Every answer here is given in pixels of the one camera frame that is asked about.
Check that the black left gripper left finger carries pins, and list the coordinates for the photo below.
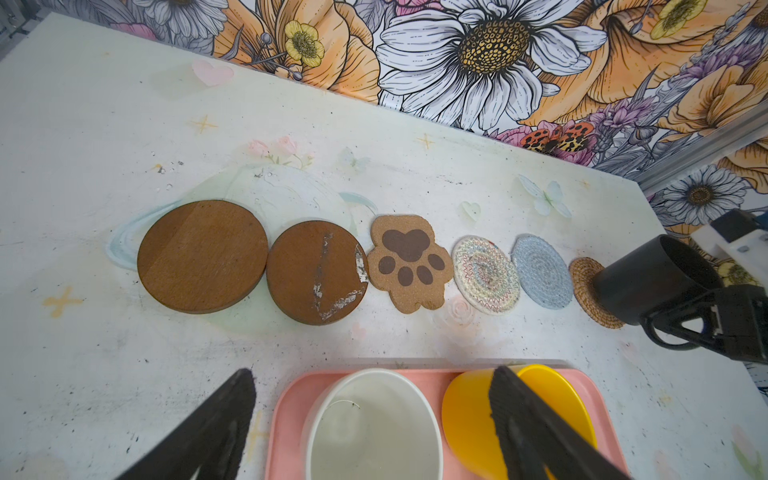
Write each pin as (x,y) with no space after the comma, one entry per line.
(209,443)

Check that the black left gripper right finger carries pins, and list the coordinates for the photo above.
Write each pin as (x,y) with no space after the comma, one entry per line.
(535,441)

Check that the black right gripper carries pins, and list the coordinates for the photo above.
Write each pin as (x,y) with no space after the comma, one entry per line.
(734,318)

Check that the black mug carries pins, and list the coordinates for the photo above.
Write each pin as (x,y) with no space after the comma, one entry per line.
(661,274)

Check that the yellow mug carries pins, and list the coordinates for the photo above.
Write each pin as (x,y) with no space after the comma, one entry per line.
(467,418)

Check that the round tan wicker coaster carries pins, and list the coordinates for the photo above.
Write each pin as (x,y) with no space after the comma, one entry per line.
(583,271)

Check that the light blue woven coaster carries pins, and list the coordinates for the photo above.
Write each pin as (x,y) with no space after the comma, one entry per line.
(543,274)

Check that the white mug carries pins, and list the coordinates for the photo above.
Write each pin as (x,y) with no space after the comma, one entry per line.
(372,424)

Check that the white multicolour woven coaster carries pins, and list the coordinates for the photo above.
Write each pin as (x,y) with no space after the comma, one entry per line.
(485,275)

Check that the round dark wooden coaster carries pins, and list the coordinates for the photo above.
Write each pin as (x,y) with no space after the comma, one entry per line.
(203,256)

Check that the scratched round wooden coaster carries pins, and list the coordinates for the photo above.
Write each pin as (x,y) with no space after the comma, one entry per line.
(317,272)

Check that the cork paw print coaster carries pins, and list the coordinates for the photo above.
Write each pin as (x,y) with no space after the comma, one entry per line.
(407,263)

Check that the pink rectangular tray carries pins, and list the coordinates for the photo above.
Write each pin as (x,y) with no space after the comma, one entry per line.
(285,458)

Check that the aluminium corner post right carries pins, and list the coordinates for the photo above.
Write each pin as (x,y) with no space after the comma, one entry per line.
(681,161)

